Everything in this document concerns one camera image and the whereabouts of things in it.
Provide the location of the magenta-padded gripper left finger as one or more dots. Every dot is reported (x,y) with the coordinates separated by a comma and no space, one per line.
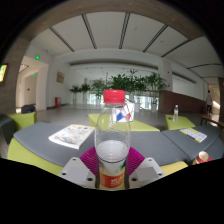
(78,171)

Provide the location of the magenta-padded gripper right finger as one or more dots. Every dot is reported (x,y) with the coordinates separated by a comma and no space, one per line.
(145,170)

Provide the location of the clear red-capped water bottle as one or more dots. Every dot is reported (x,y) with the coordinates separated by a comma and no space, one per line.
(112,150)

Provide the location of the small clear water bottle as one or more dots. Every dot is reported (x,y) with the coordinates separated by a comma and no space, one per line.
(176,114)

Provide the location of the thick white printed magazine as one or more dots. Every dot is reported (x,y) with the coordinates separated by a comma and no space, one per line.
(71,136)

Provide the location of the red and white mug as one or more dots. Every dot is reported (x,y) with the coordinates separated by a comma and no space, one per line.
(201,157)

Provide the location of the red blue white cube box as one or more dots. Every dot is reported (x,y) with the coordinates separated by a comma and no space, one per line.
(132,111)

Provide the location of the thin yellow and white booklet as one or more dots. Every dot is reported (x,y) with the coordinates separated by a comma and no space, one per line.
(194,134)

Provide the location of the red fire extinguisher cabinet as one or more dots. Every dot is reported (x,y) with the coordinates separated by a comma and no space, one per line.
(58,102)

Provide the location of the black bag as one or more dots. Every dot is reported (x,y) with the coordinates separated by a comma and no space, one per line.
(28,109)

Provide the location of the dark grey chair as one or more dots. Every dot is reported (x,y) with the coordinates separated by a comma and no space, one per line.
(6,131)

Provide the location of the long wooden bench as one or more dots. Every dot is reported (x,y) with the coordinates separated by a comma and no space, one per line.
(213,120)

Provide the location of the group of potted green plants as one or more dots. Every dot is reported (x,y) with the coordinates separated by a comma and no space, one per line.
(140,83)

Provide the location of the person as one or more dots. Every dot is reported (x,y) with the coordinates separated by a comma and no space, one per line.
(209,101)

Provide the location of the wooden shelf unit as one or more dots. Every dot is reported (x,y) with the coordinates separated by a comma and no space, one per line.
(221,100)

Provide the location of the green exit sign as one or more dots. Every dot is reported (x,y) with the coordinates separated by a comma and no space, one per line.
(37,57)

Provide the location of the framed wall picture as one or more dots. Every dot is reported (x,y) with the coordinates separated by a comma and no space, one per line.
(60,77)

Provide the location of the wall-mounted display screen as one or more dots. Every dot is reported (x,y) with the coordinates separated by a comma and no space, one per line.
(3,72)

